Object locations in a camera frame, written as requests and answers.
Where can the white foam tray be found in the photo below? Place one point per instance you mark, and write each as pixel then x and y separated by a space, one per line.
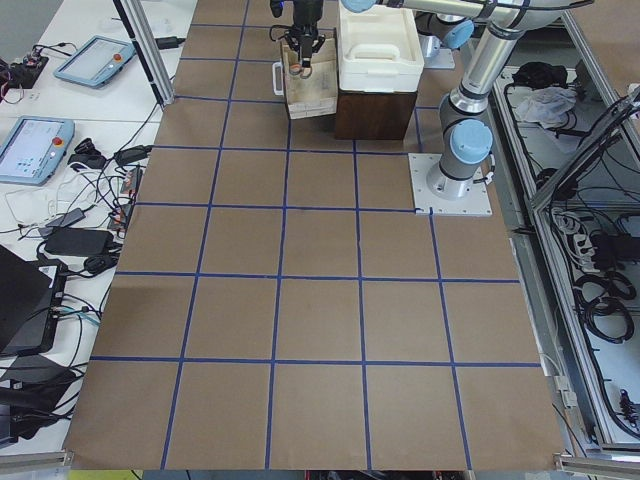
pixel 378 50

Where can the black laptop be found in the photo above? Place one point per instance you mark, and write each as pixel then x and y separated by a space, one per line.
pixel 30 293

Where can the dark brown wooden cabinet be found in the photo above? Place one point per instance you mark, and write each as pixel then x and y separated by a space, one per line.
pixel 373 115

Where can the aluminium frame post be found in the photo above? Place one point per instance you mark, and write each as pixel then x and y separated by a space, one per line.
pixel 137 27

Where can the black power adapter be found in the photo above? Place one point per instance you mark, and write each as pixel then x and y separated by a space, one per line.
pixel 169 42

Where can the large black power brick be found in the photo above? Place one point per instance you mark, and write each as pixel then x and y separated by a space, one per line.
pixel 78 242

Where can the teach pendant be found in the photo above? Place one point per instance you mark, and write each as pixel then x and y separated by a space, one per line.
pixel 34 148
pixel 96 62

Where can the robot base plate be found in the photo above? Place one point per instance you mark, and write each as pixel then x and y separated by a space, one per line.
pixel 436 56
pixel 436 194

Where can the near teach pendant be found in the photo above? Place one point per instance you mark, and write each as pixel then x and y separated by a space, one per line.
pixel 34 148

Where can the far teach pendant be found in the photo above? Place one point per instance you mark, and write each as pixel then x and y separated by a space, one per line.
pixel 96 62

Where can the white crumpled cloth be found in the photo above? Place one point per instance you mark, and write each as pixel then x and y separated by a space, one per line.
pixel 548 107

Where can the orange grey scissors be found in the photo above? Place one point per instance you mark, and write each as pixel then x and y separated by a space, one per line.
pixel 297 70

